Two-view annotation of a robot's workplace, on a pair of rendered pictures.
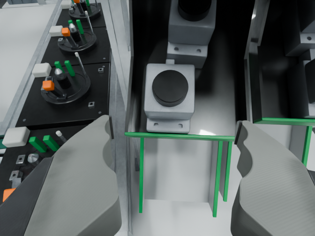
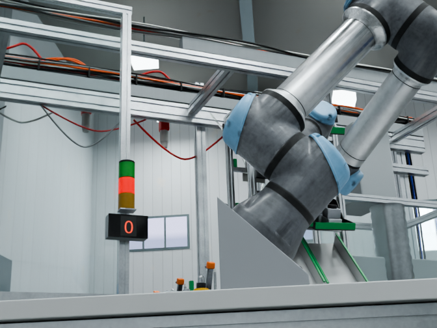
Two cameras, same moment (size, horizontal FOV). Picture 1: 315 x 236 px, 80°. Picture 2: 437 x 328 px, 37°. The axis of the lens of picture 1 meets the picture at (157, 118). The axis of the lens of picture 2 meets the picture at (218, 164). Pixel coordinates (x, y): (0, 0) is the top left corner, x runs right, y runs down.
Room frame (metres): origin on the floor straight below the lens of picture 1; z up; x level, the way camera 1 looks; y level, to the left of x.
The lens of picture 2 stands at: (-1.65, 0.74, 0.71)
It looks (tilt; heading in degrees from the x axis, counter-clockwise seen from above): 20 degrees up; 343
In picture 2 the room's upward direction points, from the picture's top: 2 degrees counter-clockwise
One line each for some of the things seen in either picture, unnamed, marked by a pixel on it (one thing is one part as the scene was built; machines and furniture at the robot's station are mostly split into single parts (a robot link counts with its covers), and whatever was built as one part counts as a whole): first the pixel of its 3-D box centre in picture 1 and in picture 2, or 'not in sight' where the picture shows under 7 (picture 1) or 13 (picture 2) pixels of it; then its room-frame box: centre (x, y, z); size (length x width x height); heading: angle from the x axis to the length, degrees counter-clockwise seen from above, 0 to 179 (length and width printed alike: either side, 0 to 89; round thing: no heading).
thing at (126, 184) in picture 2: not in sight; (126, 186); (0.26, 0.44, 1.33); 0.05 x 0.05 x 0.05
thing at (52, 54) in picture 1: (74, 33); not in sight; (0.66, 0.29, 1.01); 0.24 x 0.24 x 0.13; 6
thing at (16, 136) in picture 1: (18, 138); not in sight; (0.25, 0.35, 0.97); 0.05 x 0.05 x 0.04; 6
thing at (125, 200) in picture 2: not in sight; (126, 202); (0.26, 0.44, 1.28); 0.05 x 0.05 x 0.05
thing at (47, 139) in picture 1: (51, 143); not in sight; (0.21, 0.23, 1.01); 0.01 x 0.01 x 0.05; 6
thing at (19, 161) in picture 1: (22, 160); not in sight; (0.18, 0.29, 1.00); 0.02 x 0.01 x 0.02; 6
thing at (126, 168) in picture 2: not in sight; (126, 171); (0.26, 0.44, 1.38); 0.05 x 0.05 x 0.05
